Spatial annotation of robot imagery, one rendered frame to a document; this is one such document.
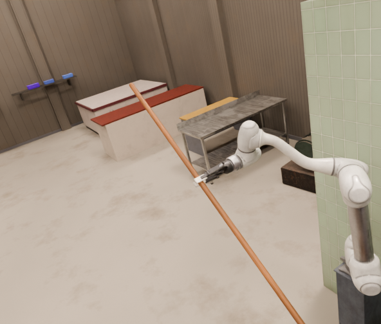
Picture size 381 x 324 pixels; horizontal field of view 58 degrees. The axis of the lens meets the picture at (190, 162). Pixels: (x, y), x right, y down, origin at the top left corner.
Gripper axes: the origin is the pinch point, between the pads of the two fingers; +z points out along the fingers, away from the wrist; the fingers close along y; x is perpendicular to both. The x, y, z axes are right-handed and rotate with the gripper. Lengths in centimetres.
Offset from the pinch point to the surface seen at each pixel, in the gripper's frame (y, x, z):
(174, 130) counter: 478, 336, -246
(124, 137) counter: 452, 353, -124
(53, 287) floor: 303, 83, 108
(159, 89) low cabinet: 550, 529, -321
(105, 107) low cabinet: 542, 529, -155
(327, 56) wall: -18, 31, -122
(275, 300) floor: 183, -75, -75
